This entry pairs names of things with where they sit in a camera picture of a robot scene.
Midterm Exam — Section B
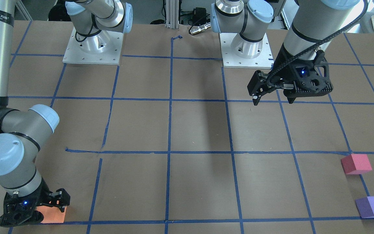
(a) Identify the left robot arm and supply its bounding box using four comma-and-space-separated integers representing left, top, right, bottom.
210, 0, 368, 106

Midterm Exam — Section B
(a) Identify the aluminium frame post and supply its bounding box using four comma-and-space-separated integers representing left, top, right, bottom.
165, 0, 180, 30

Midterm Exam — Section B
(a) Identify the purple foam cube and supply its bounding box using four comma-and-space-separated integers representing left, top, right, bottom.
355, 196, 374, 219

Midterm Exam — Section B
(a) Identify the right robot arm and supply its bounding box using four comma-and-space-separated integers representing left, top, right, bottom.
0, 0, 71, 228

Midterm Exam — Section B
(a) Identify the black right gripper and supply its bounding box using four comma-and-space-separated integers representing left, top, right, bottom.
0, 180, 71, 227

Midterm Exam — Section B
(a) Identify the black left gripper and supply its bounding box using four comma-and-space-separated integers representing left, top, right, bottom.
247, 50, 333, 106

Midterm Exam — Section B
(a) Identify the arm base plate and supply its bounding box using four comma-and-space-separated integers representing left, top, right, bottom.
62, 29, 125, 65
219, 33, 274, 70

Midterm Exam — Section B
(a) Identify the pink foam cube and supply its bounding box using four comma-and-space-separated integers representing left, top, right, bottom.
341, 154, 373, 175

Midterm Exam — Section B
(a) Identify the orange foam cube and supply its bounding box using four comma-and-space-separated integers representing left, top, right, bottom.
36, 206, 67, 224

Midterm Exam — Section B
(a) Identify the silver cable connector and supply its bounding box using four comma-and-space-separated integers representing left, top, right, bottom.
188, 22, 212, 35

